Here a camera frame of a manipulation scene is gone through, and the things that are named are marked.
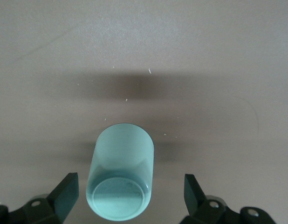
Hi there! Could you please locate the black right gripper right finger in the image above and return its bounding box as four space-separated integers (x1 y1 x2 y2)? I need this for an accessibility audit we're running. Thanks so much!
182 174 275 224

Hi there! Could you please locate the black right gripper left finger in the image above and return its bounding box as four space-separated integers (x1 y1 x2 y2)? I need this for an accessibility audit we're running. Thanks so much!
0 172 79 224

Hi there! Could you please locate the mint green plastic cup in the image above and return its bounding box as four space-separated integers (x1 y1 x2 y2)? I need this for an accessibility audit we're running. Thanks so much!
85 123 155 222

